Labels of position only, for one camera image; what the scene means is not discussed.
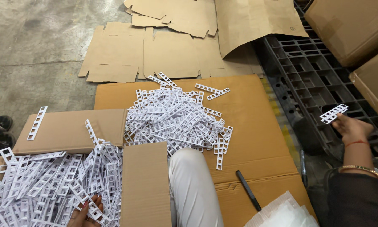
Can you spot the pile of loose white strips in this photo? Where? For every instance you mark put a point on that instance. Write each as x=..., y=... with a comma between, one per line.
x=173, y=121

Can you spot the person's dark sleeve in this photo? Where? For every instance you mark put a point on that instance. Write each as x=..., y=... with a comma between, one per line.
x=353, y=201

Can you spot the heap of boxed white strips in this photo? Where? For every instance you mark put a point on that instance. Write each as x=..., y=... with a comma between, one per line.
x=40, y=186

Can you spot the gold bangle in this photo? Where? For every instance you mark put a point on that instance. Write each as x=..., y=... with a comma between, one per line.
x=359, y=168

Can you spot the open brown cardboard box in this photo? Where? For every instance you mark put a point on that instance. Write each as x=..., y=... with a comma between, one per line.
x=144, y=186

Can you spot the dark pen with silver clip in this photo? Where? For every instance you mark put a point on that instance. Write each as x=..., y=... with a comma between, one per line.
x=303, y=168

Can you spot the stack of flat carton blanks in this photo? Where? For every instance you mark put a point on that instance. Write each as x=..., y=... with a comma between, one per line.
x=176, y=14

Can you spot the white plastic ladder strips bundle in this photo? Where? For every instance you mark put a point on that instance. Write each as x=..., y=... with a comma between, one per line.
x=333, y=113

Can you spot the brown paper sheet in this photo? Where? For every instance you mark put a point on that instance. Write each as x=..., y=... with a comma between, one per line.
x=252, y=22

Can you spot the stack of clear plastic bags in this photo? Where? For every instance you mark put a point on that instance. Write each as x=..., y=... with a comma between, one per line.
x=283, y=212

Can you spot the person's left fingers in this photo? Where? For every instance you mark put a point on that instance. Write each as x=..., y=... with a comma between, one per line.
x=92, y=203

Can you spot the single white plastic ladder strip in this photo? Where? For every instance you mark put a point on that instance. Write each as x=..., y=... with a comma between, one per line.
x=36, y=123

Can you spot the person's left hand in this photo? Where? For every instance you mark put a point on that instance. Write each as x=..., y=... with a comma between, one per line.
x=84, y=214

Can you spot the person's right hand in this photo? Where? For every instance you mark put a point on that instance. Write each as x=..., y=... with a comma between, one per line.
x=354, y=129

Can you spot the flat unfolded carton blanks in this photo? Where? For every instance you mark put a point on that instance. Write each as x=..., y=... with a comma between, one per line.
x=119, y=53

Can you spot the person's right fingers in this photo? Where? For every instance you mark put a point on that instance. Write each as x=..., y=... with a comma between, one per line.
x=337, y=121

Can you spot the large closed cardboard carton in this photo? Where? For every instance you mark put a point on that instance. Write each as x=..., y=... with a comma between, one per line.
x=353, y=25

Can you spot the black marker pen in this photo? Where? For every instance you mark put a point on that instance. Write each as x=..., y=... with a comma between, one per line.
x=248, y=190

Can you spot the person's white trouser leg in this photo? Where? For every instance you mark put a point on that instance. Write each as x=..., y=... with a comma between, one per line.
x=192, y=189

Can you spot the large orange-brown cardboard sheet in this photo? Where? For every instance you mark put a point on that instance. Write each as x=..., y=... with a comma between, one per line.
x=258, y=132

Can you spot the black plastic pallet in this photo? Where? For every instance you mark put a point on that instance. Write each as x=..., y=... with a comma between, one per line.
x=305, y=82

